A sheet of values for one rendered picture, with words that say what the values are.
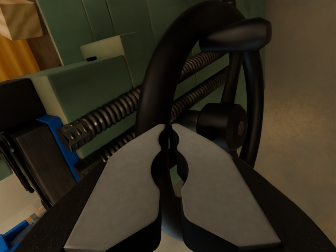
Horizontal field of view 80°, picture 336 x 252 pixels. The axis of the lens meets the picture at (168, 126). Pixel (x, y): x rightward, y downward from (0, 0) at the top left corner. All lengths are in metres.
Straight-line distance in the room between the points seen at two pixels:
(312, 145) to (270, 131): 0.19
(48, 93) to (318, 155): 1.17
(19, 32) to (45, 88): 0.12
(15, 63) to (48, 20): 0.10
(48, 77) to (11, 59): 0.18
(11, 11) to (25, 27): 0.02
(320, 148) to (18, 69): 1.17
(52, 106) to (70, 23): 0.14
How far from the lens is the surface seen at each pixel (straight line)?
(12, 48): 0.39
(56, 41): 0.32
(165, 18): 0.46
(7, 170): 0.43
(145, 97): 0.16
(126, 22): 0.39
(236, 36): 0.18
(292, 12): 1.04
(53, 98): 0.21
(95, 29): 0.35
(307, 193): 1.39
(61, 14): 0.33
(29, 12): 0.33
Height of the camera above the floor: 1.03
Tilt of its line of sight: 41 degrees down
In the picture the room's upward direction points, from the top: 126 degrees counter-clockwise
